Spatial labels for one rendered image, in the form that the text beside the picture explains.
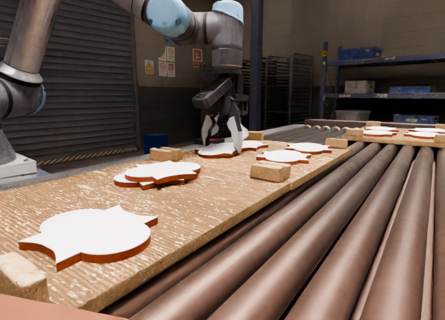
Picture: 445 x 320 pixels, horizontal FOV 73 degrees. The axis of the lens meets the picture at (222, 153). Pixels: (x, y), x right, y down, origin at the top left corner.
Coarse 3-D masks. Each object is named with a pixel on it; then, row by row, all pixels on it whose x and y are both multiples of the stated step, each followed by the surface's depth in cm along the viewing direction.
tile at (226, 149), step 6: (210, 144) 81; (216, 144) 81; (222, 144) 80; (228, 144) 80; (198, 150) 77; (204, 150) 75; (210, 150) 75; (216, 150) 74; (222, 150) 74; (228, 150) 74; (234, 150) 74; (246, 150) 76; (204, 156) 72; (210, 156) 71; (216, 156) 71; (222, 156) 72; (228, 156) 72
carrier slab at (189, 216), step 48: (0, 192) 47; (48, 192) 47; (96, 192) 47; (144, 192) 47; (192, 192) 47; (240, 192) 47; (0, 240) 31; (192, 240) 32; (48, 288) 24; (96, 288) 24
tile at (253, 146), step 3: (243, 141) 91; (246, 141) 91; (249, 141) 91; (252, 141) 91; (255, 141) 91; (243, 144) 85; (246, 144) 85; (249, 144) 85; (252, 144) 85; (255, 144) 85; (258, 144) 85; (261, 144) 85; (264, 144) 85; (267, 144) 86; (249, 147) 81; (252, 147) 81; (255, 147) 81; (258, 147) 83; (261, 147) 84; (264, 147) 85; (267, 147) 86; (252, 150) 81; (255, 150) 81
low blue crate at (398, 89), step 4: (392, 88) 428; (396, 88) 425; (400, 88) 423; (404, 88) 420; (408, 88) 418; (412, 88) 415; (416, 88) 413; (420, 88) 410; (424, 88) 408; (428, 88) 405; (392, 92) 429; (396, 92) 426; (400, 92) 424; (404, 92) 421; (408, 92) 419; (412, 92) 416; (416, 92) 413; (420, 92) 411; (424, 92) 408; (428, 92) 406
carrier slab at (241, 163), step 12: (276, 144) 91; (192, 156) 74; (240, 156) 74; (252, 156) 74; (312, 156) 74; (324, 156) 74; (336, 156) 74; (216, 168) 62; (228, 168) 62; (240, 168) 62; (300, 168) 62; (312, 168) 62; (324, 168) 66; (288, 180) 53; (300, 180) 55
